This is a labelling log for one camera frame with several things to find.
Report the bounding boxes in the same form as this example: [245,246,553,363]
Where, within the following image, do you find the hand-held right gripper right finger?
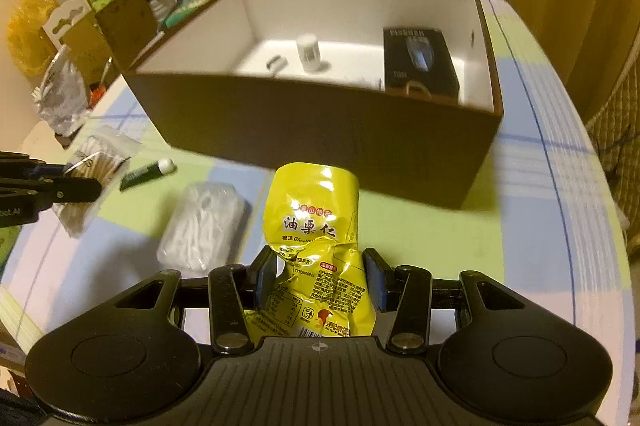
[362,247,526,354]

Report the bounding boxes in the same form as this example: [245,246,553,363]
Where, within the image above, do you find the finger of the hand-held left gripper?
[0,178,103,209]
[0,150,51,179]

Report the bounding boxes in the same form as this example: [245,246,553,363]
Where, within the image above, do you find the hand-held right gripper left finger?
[107,246,278,354]

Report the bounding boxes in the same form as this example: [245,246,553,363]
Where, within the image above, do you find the clear cotton swab box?
[54,133,143,239]

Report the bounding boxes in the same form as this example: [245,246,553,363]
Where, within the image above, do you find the yellow snack packet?
[242,162,377,341]

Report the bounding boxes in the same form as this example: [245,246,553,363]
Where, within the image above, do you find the brown cardboard box white inside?
[122,0,505,210]

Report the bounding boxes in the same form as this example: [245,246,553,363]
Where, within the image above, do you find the small white bottle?
[296,33,321,73]

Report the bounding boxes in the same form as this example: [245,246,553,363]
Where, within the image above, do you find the black shaver box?
[382,26,461,101]

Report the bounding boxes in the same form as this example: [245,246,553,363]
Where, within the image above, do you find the checked cloth desktop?
[0,0,631,357]

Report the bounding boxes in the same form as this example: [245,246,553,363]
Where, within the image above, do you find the dark green tube white cap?
[120,157,176,192]

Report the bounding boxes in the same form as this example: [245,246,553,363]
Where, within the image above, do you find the clear plastic bag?
[32,46,93,149]

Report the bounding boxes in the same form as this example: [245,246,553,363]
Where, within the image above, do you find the clear floss pick box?
[156,181,252,271]

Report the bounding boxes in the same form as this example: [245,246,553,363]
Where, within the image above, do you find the yellow plastic bag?
[6,0,61,79]

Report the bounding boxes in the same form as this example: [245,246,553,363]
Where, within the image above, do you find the cardboard box with white card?
[42,0,113,87]

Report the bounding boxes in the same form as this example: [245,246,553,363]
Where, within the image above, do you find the green wet wipes packet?
[162,0,236,29]

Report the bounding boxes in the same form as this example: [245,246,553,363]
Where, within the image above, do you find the chair with quilted cushion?
[585,61,640,252]

